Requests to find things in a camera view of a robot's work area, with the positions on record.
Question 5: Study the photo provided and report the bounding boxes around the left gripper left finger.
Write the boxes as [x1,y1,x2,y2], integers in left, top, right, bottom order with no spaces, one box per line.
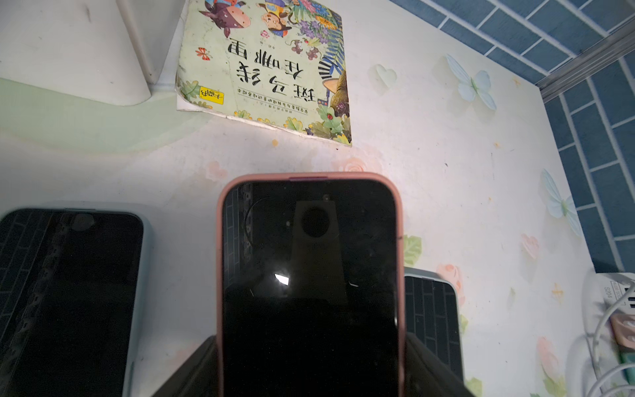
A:
[153,336,218,397]

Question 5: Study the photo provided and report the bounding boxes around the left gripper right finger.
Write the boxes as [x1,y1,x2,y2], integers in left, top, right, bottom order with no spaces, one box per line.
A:
[404,332,474,397]

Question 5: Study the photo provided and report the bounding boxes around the phone light case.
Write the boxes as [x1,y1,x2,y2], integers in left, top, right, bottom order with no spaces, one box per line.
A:
[404,268,465,380]
[1,208,150,396]

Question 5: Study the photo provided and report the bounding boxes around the white charging cables bundle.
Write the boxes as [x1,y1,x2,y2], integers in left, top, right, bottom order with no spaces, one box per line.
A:
[584,282,635,397]

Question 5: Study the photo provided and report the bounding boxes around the white power strip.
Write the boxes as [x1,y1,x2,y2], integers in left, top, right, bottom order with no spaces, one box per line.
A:
[583,273,634,396]

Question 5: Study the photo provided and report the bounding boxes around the colourful children's picture book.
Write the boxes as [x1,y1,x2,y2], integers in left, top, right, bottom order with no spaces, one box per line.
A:
[175,1,352,145]

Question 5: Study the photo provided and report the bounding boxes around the white three-drawer storage box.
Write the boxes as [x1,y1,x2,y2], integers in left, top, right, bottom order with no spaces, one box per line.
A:
[1,1,185,106]

